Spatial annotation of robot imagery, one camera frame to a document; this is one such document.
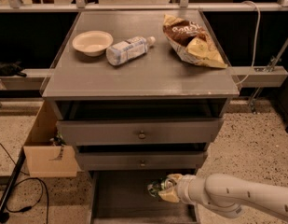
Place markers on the clear plastic water bottle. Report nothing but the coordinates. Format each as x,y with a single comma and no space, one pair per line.
129,49

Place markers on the grey drawer cabinet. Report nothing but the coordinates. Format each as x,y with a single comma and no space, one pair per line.
157,85

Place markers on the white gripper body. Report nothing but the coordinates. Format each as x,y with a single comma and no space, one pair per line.
185,187

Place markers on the brown yellow chip bag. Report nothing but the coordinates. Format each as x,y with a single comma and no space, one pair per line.
192,43

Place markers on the grey middle drawer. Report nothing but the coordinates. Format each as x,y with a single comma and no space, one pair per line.
106,161

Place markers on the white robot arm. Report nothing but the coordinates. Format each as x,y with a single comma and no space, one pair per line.
225,195

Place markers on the grey open bottom drawer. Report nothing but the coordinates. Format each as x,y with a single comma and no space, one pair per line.
122,197

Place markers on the cardboard box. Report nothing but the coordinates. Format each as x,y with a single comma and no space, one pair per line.
44,157

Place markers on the green soda can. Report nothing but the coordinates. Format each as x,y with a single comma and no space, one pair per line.
158,186

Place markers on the black object on ledge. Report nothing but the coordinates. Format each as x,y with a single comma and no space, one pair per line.
11,69

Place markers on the white paper bowl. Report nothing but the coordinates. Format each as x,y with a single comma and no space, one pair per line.
92,43

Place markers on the grey top drawer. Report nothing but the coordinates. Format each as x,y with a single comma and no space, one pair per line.
139,132

